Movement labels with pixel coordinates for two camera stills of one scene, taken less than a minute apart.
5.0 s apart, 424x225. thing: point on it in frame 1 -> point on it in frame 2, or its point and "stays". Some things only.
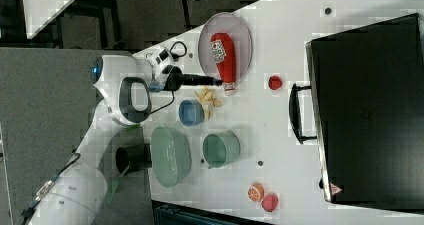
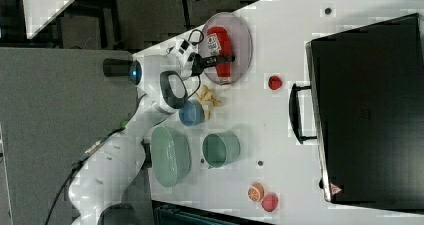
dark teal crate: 175,214 stays
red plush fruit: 270,202 stays
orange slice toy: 256,192 stays
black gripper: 176,79 -> 199,63
